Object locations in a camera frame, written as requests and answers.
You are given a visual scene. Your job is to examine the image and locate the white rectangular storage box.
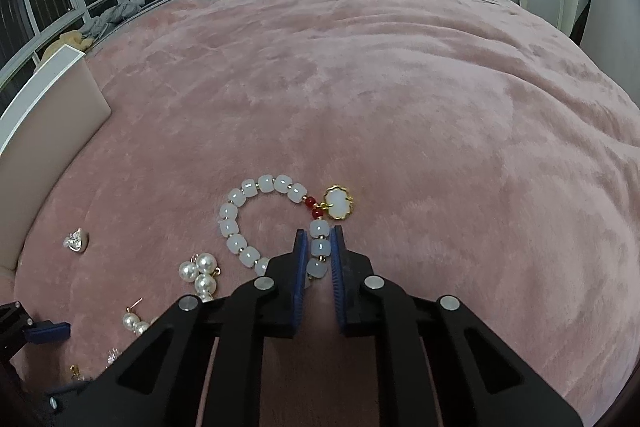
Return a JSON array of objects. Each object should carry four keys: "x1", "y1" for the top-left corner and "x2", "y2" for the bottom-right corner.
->
[{"x1": 0, "y1": 44, "x2": 112, "y2": 277}]

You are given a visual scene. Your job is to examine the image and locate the pink plush bed blanket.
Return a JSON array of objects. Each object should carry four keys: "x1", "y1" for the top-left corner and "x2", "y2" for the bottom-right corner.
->
[{"x1": 2, "y1": 0, "x2": 639, "y2": 426}]

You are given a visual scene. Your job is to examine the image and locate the pearly shell-shaped brooch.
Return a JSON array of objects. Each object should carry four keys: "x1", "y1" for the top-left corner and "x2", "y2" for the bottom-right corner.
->
[{"x1": 63, "y1": 228, "x2": 89, "y2": 254}]

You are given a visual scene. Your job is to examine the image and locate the small silver crystal earring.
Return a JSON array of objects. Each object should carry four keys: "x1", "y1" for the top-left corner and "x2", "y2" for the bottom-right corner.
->
[{"x1": 106, "y1": 348, "x2": 120, "y2": 366}]

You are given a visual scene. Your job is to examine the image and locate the grey crumpled clothes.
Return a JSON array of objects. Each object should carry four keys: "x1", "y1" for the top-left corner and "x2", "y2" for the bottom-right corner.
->
[{"x1": 79, "y1": 0, "x2": 145, "y2": 40}]

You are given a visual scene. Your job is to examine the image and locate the white jade bead bracelet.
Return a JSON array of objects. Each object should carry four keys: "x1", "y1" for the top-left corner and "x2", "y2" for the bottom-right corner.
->
[{"x1": 217, "y1": 173, "x2": 356, "y2": 291}]

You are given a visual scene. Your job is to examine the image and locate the yellow fleece blanket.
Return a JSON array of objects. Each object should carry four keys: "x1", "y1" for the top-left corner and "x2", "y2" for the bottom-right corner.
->
[{"x1": 40, "y1": 29, "x2": 94, "y2": 62}]

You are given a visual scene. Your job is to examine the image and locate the pearl cluster earring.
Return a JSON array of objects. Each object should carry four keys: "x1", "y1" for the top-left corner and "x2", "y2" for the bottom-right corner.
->
[
  {"x1": 122, "y1": 298, "x2": 151, "y2": 336},
  {"x1": 178, "y1": 253, "x2": 221, "y2": 303}
]

